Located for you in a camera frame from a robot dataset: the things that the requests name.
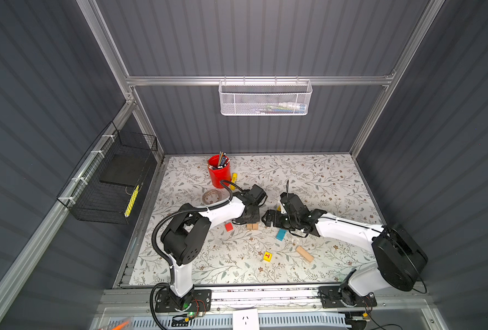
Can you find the white power outlet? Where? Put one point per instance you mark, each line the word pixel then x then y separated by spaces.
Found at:
pixel 245 319

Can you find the yellow marker on table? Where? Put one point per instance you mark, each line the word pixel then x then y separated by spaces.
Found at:
pixel 233 181

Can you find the red pen cup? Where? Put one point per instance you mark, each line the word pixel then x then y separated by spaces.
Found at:
pixel 219 169

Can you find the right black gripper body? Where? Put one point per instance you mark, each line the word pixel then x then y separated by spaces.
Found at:
pixel 282 219

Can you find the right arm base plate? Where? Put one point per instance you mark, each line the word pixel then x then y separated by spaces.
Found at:
pixel 335 296

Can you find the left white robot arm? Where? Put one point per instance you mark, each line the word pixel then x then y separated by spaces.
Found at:
pixel 179 237

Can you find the yellow marker in basket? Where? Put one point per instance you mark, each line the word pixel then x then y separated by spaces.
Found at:
pixel 131 202

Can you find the red cube block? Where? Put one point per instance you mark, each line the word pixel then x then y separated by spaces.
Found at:
pixel 229 227

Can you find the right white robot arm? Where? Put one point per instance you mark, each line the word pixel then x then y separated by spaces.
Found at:
pixel 399 260

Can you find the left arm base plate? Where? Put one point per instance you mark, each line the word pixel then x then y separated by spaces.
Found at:
pixel 165 301

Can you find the black foam pad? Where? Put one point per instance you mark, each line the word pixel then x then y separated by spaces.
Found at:
pixel 123 170

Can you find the yellow cube red letter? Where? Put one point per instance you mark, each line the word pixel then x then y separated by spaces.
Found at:
pixel 267 256

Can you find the teal rectangular block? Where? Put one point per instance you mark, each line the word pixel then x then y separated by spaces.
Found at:
pixel 281 235

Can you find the black wire wall basket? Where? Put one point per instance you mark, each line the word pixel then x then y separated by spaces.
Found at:
pixel 111 185

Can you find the white wire mesh basket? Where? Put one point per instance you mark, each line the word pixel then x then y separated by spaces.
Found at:
pixel 264 97

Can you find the clear tape roll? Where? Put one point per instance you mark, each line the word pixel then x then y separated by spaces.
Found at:
pixel 211 197

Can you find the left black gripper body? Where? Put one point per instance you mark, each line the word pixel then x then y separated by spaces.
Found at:
pixel 254 217

